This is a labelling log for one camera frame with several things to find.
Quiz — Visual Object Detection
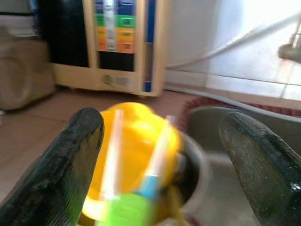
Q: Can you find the yellow plastic cup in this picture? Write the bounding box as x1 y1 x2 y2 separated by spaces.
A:
77 101 182 226

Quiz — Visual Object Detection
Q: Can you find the small green plastic item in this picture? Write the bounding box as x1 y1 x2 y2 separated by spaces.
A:
98 175 165 226

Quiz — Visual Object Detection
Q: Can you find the shallow steel bowl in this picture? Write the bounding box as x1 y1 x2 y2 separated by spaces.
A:
164 134 212 226

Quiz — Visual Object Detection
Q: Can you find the clear jar of brown powder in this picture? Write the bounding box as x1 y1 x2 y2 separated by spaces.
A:
0 30 56 111

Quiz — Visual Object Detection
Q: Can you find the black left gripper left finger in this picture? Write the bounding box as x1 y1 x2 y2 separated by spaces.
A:
0 107 105 226

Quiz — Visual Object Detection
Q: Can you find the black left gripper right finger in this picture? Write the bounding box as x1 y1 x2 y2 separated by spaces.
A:
218 112 301 226

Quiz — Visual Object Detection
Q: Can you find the white plastic straw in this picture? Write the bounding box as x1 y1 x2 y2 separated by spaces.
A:
144 115 176 176

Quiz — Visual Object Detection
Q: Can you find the cream water ionizer machine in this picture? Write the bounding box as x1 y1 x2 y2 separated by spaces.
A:
39 0 166 97

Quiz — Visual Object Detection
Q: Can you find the thin white water hose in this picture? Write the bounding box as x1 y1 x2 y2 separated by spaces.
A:
166 11 301 70

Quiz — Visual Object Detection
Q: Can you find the steel kitchen sink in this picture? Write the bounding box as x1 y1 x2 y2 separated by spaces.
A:
185 105 301 226

